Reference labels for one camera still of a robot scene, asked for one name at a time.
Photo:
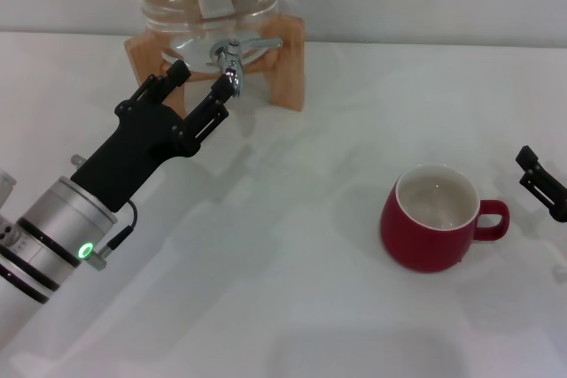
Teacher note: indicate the chrome faucet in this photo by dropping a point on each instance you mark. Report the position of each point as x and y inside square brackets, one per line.
[230, 64]

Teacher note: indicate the red cup white inside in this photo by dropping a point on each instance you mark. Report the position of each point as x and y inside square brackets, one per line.
[425, 236]

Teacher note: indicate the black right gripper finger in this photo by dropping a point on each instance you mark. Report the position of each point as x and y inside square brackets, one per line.
[529, 156]
[542, 196]

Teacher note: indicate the wooden dispenser stand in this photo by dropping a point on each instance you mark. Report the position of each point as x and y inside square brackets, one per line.
[288, 68]

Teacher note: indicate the left robot arm silver white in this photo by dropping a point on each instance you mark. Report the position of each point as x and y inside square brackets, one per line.
[57, 223]

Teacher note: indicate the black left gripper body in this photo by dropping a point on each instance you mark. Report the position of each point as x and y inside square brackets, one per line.
[133, 143]

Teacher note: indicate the left wrist camera housing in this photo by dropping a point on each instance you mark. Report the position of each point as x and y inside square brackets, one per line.
[5, 185]

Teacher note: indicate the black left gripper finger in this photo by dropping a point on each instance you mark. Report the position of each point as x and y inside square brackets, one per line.
[170, 74]
[208, 112]

